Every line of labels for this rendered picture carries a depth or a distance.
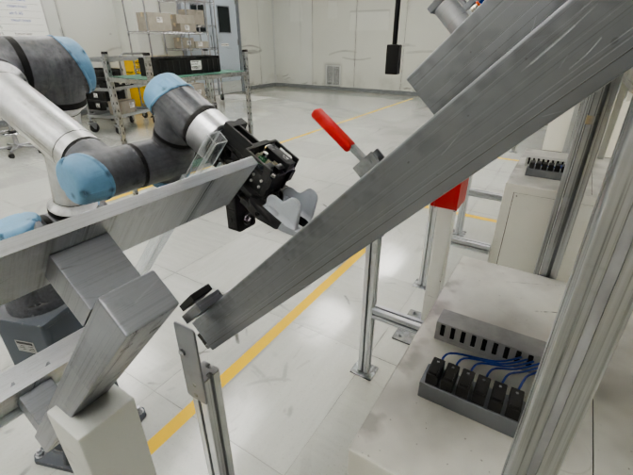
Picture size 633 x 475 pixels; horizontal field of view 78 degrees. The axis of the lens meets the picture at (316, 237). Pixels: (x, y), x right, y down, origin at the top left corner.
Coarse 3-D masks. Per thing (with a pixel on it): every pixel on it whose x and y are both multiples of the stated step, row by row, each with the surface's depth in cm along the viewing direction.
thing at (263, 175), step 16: (224, 128) 59; (240, 128) 59; (240, 144) 58; (256, 144) 58; (272, 144) 60; (224, 160) 62; (256, 160) 55; (272, 160) 59; (288, 160) 59; (256, 176) 58; (272, 176) 57; (288, 176) 61; (240, 192) 60; (256, 192) 59; (272, 192) 61
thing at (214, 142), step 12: (216, 132) 31; (204, 144) 31; (216, 144) 30; (204, 156) 32; (216, 156) 32; (192, 168) 33; (204, 168) 33; (156, 240) 41; (144, 252) 43; (156, 252) 43; (144, 264) 44
